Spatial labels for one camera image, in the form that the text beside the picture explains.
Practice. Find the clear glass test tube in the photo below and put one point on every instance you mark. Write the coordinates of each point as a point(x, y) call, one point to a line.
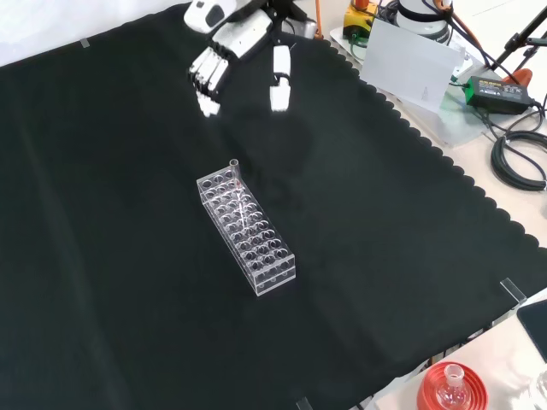
point(235, 173)

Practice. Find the black power adapter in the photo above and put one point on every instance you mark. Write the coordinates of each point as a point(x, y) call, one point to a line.
point(498, 91)

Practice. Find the yellow stop button box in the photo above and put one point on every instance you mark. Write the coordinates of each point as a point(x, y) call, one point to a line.
point(357, 21)

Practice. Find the clear acrylic test tube rack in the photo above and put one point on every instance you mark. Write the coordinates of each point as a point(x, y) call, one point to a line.
point(256, 252)

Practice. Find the black scalloped bench cloth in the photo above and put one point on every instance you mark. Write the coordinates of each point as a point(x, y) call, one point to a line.
point(128, 213)

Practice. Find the black tripod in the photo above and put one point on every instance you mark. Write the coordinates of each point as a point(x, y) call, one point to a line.
point(519, 36)

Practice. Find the clear glass vessel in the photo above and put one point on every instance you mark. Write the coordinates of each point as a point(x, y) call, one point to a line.
point(540, 388)

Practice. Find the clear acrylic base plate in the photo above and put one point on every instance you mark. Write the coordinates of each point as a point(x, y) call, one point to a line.
point(457, 124)

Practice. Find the clear acrylic cloth clip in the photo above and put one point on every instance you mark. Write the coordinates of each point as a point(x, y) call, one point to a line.
point(513, 290)
point(302, 404)

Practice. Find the pale white board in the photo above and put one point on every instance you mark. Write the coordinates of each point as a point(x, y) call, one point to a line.
point(406, 64)

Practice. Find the clear tape piece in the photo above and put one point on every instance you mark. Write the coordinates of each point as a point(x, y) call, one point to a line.
point(85, 43)

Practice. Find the dark tablet screen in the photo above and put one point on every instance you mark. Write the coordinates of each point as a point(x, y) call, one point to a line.
point(536, 324)

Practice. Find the clear round-bottom flask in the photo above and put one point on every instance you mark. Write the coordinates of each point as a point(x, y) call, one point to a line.
point(453, 390)

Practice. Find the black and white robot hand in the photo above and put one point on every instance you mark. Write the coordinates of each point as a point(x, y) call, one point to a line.
point(241, 36)

